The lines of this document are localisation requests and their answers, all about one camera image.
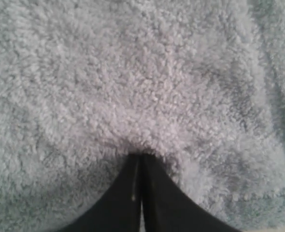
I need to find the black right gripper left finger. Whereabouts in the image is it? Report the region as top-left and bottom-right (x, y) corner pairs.
(61, 155), (142, 232)

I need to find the light blue fluffy towel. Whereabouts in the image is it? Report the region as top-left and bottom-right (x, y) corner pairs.
(0, 0), (285, 232)

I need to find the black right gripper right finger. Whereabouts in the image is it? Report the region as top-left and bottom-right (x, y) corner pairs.
(140, 155), (234, 232)

